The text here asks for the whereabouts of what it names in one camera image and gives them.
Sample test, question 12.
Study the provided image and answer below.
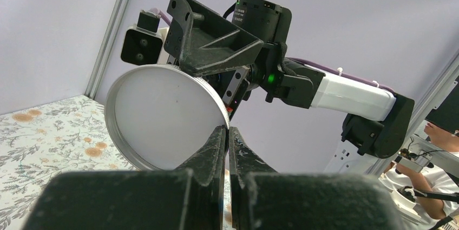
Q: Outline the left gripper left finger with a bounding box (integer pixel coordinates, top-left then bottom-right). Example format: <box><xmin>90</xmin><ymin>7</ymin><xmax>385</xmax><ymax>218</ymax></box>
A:
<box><xmin>23</xmin><ymin>126</ymin><xmax>227</xmax><ymax>229</ymax></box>

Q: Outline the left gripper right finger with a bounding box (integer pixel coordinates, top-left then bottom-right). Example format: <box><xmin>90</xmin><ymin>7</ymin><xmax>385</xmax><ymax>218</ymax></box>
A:
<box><xmin>228</xmin><ymin>127</ymin><xmax>404</xmax><ymax>229</ymax></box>

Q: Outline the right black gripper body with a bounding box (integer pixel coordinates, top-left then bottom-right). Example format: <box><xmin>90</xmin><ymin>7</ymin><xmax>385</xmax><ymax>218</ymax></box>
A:
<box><xmin>165</xmin><ymin>0</ymin><xmax>292</xmax><ymax>116</ymax></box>

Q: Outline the white jar lid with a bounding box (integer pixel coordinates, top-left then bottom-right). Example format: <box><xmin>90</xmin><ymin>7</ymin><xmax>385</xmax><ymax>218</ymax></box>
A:
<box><xmin>104</xmin><ymin>64</ymin><xmax>230</xmax><ymax>170</ymax></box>

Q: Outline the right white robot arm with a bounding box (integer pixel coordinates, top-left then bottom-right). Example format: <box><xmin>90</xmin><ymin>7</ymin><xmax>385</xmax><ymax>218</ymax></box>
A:
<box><xmin>164</xmin><ymin>0</ymin><xmax>414</xmax><ymax>173</ymax></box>

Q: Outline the floral table mat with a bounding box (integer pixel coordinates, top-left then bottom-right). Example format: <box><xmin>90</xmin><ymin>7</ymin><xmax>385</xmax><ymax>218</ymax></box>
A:
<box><xmin>1</xmin><ymin>96</ymin><xmax>232</xmax><ymax>229</ymax></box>

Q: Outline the person in white shirt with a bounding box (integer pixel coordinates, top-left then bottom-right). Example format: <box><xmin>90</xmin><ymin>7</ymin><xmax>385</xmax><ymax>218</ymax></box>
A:
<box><xmin>379</xmin><ymin>122</ymin><xmax>458</xmax><ymax>229</ymax></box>

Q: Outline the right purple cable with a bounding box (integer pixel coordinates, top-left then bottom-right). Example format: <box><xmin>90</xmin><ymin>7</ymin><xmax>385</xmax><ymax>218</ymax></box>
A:
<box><xmin>148</xmin><ymin>7</ymin><xmax>395</xmax><ymax>93</ymax></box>

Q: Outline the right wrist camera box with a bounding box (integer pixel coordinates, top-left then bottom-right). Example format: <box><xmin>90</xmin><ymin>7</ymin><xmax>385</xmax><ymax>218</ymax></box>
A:
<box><xmin>120</xmin><ymin>10</ymin><xmax>165</xmax><ymax>65</ymax></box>

